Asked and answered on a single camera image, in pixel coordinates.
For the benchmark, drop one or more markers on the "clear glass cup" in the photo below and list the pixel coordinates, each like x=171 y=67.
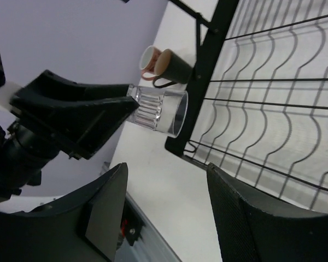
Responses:
x=159 y=109

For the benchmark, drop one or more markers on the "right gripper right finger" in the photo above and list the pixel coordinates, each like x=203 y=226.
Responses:
x=254 y=226

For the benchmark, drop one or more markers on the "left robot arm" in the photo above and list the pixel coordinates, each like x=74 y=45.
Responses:
x=23 y=154

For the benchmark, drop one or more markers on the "black mug brown interior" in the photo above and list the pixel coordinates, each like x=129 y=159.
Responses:
x=171 y=67

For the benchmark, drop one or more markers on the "black wire dish rack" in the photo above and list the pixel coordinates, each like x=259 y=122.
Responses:
x=264 y=114

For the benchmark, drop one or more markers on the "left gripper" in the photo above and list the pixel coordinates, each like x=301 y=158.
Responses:
x=79 y=129

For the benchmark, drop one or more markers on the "aluminium mounting rail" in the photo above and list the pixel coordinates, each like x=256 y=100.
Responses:
x=151 y=246

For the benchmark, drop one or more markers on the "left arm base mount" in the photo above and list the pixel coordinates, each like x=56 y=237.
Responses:
x=131 y=225

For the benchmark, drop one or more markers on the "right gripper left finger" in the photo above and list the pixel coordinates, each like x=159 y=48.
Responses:
x=83 y=225

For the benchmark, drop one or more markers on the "pink mug white interior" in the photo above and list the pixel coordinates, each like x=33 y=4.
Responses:
x=147 y=62

